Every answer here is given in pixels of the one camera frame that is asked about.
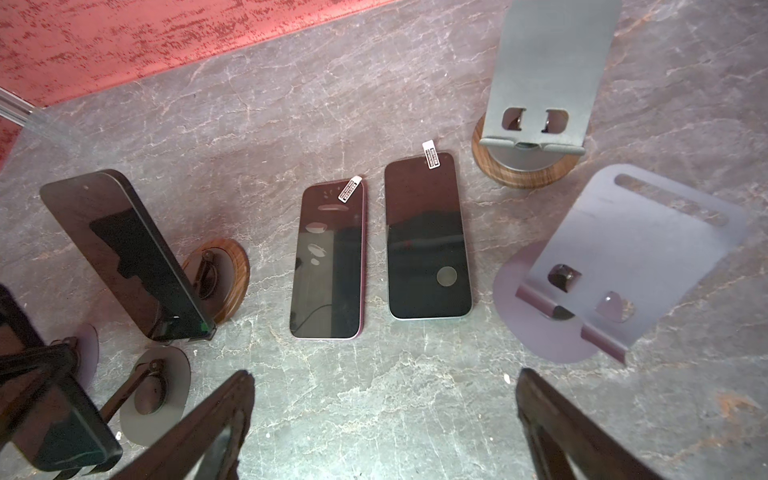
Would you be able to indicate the black phone on rear stand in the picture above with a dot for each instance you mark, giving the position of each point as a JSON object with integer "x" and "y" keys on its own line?
{"x": 108, "y": 223}

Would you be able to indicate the purple phone with sticker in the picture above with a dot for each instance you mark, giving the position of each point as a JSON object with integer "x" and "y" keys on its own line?
{"x": 327, "y": 300}

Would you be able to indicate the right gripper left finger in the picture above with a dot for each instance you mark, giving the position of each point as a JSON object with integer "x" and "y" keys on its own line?
{"x": 207, "y": 442}

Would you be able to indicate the left aluminium corner post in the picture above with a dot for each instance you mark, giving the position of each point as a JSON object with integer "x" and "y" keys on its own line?
{"x": 18, "y": 111}

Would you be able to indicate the wooden base grey phone stand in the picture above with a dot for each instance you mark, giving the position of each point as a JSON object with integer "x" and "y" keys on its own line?
{"x": 550, "y": 61}

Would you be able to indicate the purple phone stand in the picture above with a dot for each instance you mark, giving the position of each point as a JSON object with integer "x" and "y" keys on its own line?
{"x": 632, "y": 245}

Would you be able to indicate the black round phone stand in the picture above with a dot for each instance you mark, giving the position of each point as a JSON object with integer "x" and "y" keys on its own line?
{"x": 153, "y": 399}

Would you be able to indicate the silver-backed phone on black stand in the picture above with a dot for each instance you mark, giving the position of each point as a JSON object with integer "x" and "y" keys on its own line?
{"x": 45, "y": 413}

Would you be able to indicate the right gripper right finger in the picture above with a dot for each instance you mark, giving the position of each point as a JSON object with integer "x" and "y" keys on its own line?
{"x": 560, "y": 436}

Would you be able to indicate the wooden base rear phone stand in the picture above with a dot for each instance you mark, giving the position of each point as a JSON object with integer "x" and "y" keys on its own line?
{"x": 219, "y": 273}

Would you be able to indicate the light green phone with sticker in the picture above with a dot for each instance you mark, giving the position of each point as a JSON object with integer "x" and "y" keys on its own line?
{"x": 427, "y": 262}

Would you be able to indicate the far left phone stand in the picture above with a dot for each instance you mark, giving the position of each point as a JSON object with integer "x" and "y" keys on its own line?
{"x": 85, "y": 344}

